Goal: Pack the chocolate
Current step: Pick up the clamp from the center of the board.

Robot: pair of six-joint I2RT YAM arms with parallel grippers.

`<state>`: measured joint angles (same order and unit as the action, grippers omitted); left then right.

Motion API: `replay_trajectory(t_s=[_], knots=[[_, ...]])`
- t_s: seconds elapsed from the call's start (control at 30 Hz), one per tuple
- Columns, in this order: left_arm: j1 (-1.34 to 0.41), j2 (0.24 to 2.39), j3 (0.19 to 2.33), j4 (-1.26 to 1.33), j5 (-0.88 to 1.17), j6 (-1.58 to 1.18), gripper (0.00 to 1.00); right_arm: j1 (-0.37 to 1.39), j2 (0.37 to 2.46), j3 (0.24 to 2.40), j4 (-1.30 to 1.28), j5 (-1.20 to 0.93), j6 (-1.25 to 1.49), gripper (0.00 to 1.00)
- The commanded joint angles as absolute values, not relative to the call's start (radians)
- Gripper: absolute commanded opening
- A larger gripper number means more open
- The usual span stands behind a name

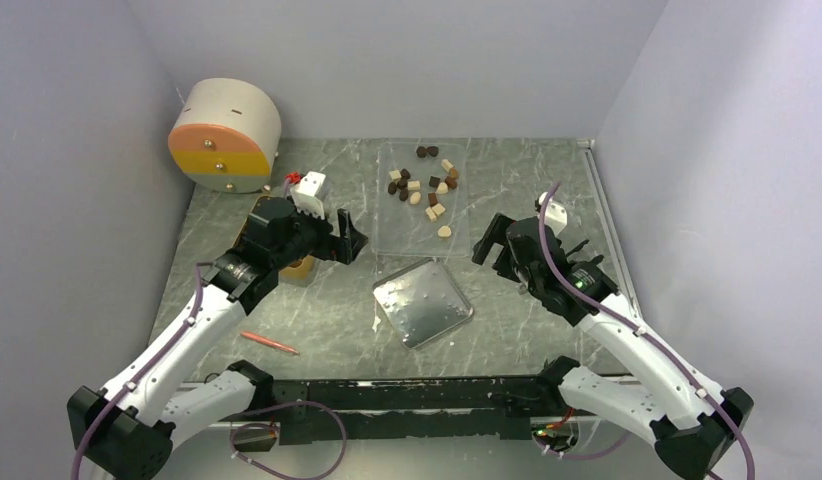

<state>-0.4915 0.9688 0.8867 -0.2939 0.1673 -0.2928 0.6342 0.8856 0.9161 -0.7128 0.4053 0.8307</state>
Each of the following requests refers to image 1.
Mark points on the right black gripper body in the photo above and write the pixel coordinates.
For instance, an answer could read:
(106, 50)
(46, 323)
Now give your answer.
(523, 274)

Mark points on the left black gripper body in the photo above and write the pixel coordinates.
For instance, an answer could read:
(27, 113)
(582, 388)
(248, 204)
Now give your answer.
(309, 237)

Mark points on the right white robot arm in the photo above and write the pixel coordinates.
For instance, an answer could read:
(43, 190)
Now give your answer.
(690, 420)

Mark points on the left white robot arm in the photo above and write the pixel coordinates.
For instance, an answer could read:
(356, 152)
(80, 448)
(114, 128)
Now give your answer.
(129, 427)

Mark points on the gold chocolate box tray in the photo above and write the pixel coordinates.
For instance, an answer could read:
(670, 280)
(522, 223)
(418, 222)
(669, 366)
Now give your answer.
(292, 265)

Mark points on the clear plastic tray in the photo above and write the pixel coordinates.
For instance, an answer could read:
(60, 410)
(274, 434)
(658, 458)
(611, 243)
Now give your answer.
(412, 230)

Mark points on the square silver metal lid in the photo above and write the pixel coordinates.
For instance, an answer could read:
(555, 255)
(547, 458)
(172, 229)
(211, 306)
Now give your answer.
(422, 302)

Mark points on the red pen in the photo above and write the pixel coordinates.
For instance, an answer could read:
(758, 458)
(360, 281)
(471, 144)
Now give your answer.
(262, 340)

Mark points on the round pastel drawer box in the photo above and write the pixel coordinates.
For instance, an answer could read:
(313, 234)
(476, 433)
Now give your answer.
(226, 136)

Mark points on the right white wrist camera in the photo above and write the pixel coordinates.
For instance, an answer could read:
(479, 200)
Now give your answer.
(555, 215)

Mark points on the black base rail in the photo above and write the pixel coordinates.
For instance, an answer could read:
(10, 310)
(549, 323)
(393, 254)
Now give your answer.
(506, 407)

